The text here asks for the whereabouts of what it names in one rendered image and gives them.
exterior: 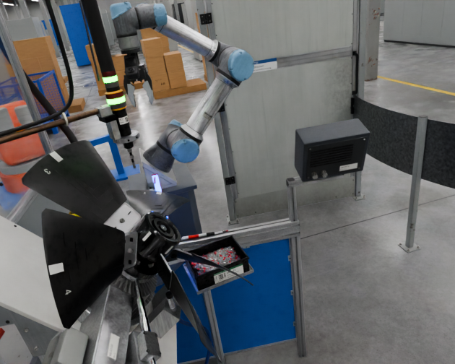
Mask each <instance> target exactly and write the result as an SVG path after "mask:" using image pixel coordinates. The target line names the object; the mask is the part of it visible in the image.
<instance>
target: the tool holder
mask: <svg viewBox="0 0 455 364"><path fill-rule="evenodd" d="M96 108H97V109H98V112H99V114H97V115H96V116H98V118H99V121H101V122H103V123H106V126H107V129H108V133H109V136H110V138H111V139H112V140H113V142H114V143H116V144H124V143H128V142H132V141H134V140H137V139H138V138H139V137H140V135H139V132H138V131H136V130H131V135H129V136H121V135H120V131H119V129H118V124H117V121H116V120H117V118H116V115H115V114H113V113H112V110H111V107H110V106H109V105H108V106H105V107H102V108H101V107H100V106H98V107H96ZM96 108H95V109H96Z"/></svg>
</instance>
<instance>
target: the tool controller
mask: <svg viewBox="0 0 455 364"><path fill-rule="evenodd" d="M369 137H370V132H369V130H367V129H366V127H365V126H364V125H363V124H362V122H361V121H360V120H359V119H358V118H355V119H351V120H346V121H339V122H334V123H327V124H322V125H318V126H310V127H306V128H301V129H296V130H295V169H296V170H297V172H298V175H299V176H300V178H301V181H302V182H304V181H311V180H316V179H320V178H327V177H331V176H338V175H342V174H346V173H354V172H358V171H362V170H363V166H364V162H365V156H366V152H367V148H368V141H369Z"/></svg>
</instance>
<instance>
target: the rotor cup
mask: <svg viewBox="0 0 455 364"><path fill-rule="evenodd" d="M161 225H164V226H165V227H166V229H167V230H166V231H164V230H163V229H162V228H161V227H160V226H161ZM133 231H137V233H138V240H137V251H136V263H135V265H134V266H133V267H131V268H128V269H126V271H128V272H129V273H131V274H132V275H134V276H136V277H139V278H142V279H151V278H153V277H154V276H155V275H156V274H157V261H158V254H159V253H160V254H162V255H163V256H164V258H166V257H167V256H168V255H169V254H170V252H171V251H172V250H173V249H174V248H175V247H176V246H177V245H178V244H179V243H180V242H181V234H180V233H179V231H178V228H177V227H176V226H175V225H174V224H173V223H172V222H171V221H170V220H169V219H168V218H167V217H166V216H164V215H163V214H160V213H158V212H148V213H146V215H145V216H143V218H142V219H141V220H140V221H139V222H138V223H137V224H136V225H135V226H134V228H133V229H132V230H131V231H130V232H133ZM148 232H151V234H150V236H149V237H148V238H147V239H146V240H145V241H143V240H142V239H143V238H144V237H145V236H146V234H148ZM171 246H173V247H172V248H171V249H170V250H169V252H168V253H167V254H165V252H166V251H167V250H168V249H169V248H170V247H171Z"/></svg>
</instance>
